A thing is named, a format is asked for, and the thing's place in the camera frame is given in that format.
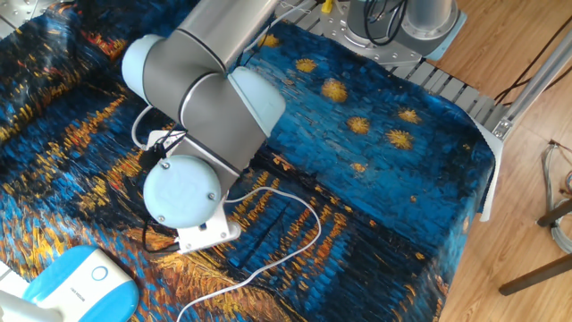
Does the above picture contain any aluminium frame beam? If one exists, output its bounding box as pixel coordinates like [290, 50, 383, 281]
[491, 29, 572, 140]

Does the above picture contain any blue and white desk lamp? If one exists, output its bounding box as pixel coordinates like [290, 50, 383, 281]
[0, 244, 141, 322]

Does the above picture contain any grey coiled cable bundle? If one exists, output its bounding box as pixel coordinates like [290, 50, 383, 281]
[540, 140, 572, 255]

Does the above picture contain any black floor cable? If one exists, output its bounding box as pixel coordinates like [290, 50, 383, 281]
[493, 13, 572, 107]

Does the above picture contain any starry night painted tablecloth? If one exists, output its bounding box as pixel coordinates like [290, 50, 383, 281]
[0, 0, 496, 322]

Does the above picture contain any silver robot mounting plate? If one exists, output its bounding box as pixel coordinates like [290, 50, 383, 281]
[307, 0, 466, 69]

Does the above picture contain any white power strip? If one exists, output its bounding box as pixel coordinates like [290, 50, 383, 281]
[144, 129, 181, 153]

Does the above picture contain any silver screwed metal plate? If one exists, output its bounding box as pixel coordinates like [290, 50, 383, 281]
[0, 0, 51, 24]

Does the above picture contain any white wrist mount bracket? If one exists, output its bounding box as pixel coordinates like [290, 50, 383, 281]
[175, 201, 243, 256]

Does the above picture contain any dark brown wooden leg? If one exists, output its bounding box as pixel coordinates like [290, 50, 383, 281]
[498, 253, 572, 297]
[535, 199, 572, 228]

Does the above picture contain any white power strip cable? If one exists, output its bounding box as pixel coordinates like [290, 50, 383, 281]
[130, 0, 315, 151]

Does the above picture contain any white lamp power cord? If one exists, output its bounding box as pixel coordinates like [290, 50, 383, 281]
[175, 186, 324, 322]

